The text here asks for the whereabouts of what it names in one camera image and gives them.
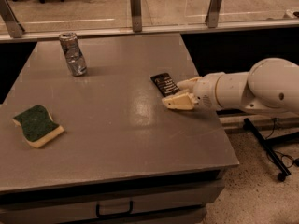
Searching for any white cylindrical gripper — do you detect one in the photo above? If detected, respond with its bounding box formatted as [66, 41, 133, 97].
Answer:
[162, 72, 224, 111]

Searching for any black rxbar chocolate wrapper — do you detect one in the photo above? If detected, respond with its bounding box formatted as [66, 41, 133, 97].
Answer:
[150, 73, 179, 97]

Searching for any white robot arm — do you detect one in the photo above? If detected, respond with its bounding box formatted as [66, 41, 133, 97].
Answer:
[162, 58, 299, 117]

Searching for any green and yellow sponge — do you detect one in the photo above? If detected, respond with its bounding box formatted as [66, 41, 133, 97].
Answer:
[13, 105, 64, 148]

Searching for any black wheeled stand base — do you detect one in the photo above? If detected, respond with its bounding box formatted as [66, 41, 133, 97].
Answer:
[243, 119, 299, 182]

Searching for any crushed silver soda can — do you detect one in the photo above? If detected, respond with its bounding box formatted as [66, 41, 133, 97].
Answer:
[59, 32, 87, 77]

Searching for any right metal glass bracket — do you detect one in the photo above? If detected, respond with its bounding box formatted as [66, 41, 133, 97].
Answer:
[205, 0, 222, 28]

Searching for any metal glass bracket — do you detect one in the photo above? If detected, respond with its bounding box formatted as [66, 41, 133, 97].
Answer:
[0, 0, 25, 38]
[205, 0, 222, 28]
[130, 0, 142, 33]

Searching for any middle metal glass bracket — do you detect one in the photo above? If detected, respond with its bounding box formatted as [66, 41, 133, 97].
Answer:
[130, 0, 142, 33]

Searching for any grey drawer with black handle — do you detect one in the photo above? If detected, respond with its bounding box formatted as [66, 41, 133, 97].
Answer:
[0, 179, 224, 224]

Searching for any black floor cable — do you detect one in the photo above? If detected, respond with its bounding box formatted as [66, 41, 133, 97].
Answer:
[264, 119, 299, 170]

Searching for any left metal glass bracket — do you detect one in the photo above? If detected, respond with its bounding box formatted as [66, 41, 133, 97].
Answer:
[0, 0, 25, 38]

